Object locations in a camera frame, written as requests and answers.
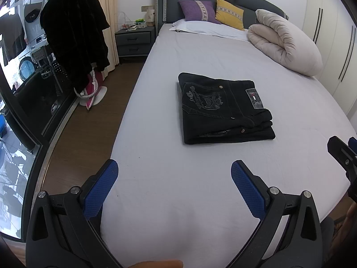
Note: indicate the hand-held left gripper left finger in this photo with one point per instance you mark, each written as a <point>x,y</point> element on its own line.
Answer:
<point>101,187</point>

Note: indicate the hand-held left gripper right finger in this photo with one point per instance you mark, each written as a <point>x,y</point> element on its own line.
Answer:
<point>248,189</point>

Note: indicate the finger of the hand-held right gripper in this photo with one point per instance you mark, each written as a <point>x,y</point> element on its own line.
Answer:
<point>339,150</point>
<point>353,143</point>

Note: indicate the dark denim pants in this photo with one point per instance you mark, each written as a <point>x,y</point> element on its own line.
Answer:
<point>212,122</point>

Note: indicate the person's right forearm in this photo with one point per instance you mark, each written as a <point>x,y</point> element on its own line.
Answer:
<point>352,217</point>

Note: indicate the person's left hand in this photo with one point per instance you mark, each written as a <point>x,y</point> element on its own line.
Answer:
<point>156,264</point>

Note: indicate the bed with light sheet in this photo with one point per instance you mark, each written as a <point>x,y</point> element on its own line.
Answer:
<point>195,173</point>

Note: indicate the white oval stand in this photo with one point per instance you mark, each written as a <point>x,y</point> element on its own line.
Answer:
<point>101,93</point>

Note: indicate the pink steam iron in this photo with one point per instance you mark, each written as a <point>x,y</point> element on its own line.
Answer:
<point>93,89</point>

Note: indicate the sliding glass door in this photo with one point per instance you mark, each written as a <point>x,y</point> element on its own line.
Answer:
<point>16,117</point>

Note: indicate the rolled beige duvet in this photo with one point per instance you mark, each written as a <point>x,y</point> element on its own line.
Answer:
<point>284,42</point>

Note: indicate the white washing machine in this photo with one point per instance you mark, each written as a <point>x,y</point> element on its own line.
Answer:
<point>27,68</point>

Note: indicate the grey nightstand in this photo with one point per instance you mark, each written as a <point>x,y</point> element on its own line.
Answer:
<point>134,43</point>

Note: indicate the black hanging coat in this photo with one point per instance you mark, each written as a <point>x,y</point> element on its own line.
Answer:
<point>75,33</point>

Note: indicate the white pillow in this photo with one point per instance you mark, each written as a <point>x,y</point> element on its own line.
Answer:
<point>200,29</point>

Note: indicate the yellow patterned pillow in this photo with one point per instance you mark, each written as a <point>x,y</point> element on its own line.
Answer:
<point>228,14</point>

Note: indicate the beige box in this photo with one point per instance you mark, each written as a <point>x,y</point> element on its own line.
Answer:
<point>151,16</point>

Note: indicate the beige curtain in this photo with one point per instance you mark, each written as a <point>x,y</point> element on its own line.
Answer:
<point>111,5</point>

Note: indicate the white dryer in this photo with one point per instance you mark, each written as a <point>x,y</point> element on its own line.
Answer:
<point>35,14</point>

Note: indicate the purple patterned pillow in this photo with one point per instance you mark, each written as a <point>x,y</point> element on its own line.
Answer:
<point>189,11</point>

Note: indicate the wall socket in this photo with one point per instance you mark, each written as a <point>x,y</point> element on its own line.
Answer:
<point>145,8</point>

